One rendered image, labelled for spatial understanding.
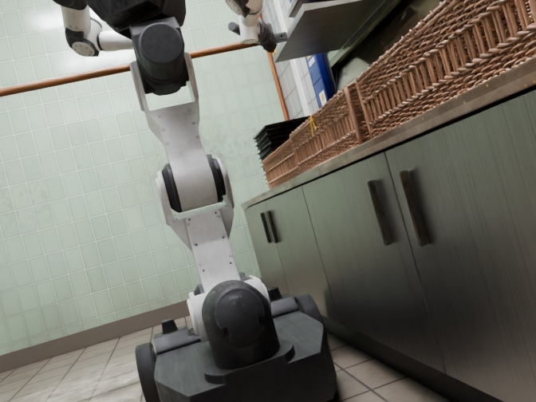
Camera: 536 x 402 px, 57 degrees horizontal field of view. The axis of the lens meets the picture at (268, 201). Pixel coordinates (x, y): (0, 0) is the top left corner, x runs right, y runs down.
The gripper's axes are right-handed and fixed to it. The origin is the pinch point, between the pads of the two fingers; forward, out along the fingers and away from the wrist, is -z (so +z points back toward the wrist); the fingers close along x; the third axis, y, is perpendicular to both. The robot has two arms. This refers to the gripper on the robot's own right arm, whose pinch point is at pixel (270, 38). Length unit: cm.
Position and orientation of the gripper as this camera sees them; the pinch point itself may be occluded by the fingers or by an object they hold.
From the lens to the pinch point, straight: 217.8
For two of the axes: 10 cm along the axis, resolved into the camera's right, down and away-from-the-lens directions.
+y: -8.9, 2.5, 3.9
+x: -2.6, -9.7, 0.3
